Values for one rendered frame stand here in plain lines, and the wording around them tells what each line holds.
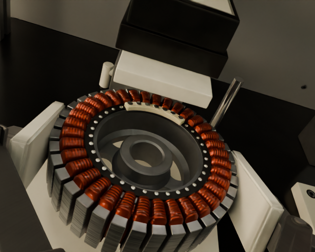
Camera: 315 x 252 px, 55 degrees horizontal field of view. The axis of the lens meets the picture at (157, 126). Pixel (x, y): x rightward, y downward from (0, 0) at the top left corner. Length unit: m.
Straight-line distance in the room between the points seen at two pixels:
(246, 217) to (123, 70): 0.10
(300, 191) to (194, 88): 0.18
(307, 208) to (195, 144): 0.16
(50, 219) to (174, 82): 0.12
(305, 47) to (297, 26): 0.03
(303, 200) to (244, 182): 0.15
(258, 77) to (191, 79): 0.27
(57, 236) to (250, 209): 0.12
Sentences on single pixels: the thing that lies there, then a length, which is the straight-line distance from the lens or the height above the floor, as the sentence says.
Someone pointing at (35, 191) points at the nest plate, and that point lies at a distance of 0.23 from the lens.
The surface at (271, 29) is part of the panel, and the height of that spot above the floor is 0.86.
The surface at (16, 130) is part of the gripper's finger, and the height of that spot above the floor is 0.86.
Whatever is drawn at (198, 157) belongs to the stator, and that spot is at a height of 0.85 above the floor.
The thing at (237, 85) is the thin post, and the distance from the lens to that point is 0.24.
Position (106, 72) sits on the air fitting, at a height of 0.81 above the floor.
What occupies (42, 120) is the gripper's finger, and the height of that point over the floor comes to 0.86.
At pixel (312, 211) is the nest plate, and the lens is 0.32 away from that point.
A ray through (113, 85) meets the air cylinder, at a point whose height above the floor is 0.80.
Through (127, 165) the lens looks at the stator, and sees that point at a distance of 0.17.
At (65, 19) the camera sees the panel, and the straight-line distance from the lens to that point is 0.43.
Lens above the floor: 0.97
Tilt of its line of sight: 39 degrees down
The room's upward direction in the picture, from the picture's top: 22 degrees clockwise
